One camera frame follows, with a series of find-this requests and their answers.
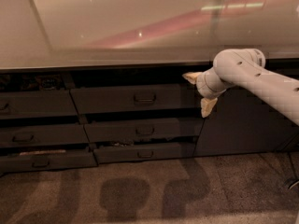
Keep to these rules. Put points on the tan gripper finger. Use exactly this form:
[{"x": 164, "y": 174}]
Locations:
[
  {"x": 207, "y": 106},
  {"x": 191, "y": 77}
]

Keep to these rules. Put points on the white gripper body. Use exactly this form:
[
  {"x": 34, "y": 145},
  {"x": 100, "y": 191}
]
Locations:
[{"x": 202, "y": 85}]

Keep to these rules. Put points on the grey drawer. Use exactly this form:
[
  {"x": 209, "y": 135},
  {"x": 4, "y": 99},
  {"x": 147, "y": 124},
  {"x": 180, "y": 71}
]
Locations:
[
  {"x": 138, "y": 129},
  {"x": 44, "y": 135},
  {"x": 133, "y": 98},
  {"x": 36, "y": 104},
  {"x": 159, "y": 151},
  {"x": 54, "y": 161}
]

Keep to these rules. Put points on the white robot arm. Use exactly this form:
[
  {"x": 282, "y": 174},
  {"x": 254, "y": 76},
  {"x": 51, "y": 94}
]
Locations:
[{"x": 246, "y": 68}]

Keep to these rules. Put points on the dark items in left drawer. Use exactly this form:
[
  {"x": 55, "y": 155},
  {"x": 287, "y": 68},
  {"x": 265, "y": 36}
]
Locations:
[{"x": 30, "y": 82}]

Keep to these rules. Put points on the grey cabinet door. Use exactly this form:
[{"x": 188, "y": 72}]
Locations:
[{"x": 242, "y": 123}]

